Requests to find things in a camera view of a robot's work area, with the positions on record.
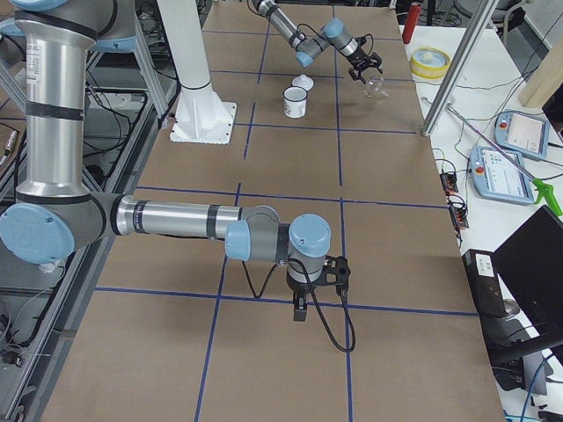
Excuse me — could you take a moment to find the white enamel mug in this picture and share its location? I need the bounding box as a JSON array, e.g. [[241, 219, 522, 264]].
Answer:
[[282, 86, 308, 119]]

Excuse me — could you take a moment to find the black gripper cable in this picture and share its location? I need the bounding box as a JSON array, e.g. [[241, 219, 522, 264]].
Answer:
[[241, 257, 356, 352]]

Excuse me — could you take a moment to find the teach pendant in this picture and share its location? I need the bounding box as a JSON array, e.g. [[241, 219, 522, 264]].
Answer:
[[494, 110, 549, 160], [470, 145, 535, 205]]

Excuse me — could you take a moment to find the yellow tape roll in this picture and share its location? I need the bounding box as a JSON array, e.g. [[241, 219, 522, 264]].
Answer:
[[409, 47, 451, 79]]

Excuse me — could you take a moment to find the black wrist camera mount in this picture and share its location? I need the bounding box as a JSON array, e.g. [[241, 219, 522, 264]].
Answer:
[[315, 256, 351, 298]]

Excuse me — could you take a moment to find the far teach pendant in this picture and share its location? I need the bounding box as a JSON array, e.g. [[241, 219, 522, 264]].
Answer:
[[494, 110, 549, 160]]

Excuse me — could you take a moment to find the black monitor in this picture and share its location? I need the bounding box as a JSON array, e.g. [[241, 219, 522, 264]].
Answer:
[[493, 206, 563, 327]]

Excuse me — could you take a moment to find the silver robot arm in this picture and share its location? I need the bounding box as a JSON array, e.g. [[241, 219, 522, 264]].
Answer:
[[1, 1, 331, 321], [247, 1, 383, 84]]

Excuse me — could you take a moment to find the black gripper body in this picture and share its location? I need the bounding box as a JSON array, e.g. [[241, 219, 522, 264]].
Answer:
[[347, 47, 374, 75], [286, 275, 311, 303]]

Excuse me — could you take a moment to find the clear glass funnel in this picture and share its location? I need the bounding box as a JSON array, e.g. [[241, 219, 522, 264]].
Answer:
[[364, 76, 389, 98]]

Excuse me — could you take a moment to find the brown paper table cover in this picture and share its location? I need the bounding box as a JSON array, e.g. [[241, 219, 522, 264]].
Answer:
[[42, 3, 503, 421]]

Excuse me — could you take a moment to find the white mug lid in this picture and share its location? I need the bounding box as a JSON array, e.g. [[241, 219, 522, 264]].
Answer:
[[291, 75, 314, 91]]

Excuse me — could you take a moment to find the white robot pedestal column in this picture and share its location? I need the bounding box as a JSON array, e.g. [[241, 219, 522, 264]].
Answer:
[[157, 0, 237, 145]]

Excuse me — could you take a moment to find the orange connector block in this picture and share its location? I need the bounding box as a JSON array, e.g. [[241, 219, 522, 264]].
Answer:
[[449, 203, 469, 229], [440, 171, 458, 194]]

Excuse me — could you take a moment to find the near teach pendant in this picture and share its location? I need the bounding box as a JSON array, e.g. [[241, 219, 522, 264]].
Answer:
[[470, 145, 535, 205]]

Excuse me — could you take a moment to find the aluminium frame post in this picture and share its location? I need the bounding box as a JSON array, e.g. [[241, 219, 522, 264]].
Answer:
[[421, 0, 498, 136]]

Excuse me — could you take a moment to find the green handled reacher stick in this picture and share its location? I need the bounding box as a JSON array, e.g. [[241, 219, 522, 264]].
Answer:
[[445, 103, 562, 217]]

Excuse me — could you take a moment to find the black computer box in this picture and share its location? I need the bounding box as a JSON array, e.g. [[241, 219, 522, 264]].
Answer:
[[462, 249, 507, 318]]

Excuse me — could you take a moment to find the red cardboard tube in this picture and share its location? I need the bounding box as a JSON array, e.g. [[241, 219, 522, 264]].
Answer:
[[402, 2, 422, 44]]

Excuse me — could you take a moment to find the aluminium frame rail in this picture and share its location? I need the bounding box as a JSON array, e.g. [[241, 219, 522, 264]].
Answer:
[[1, 100, 162, 421]]

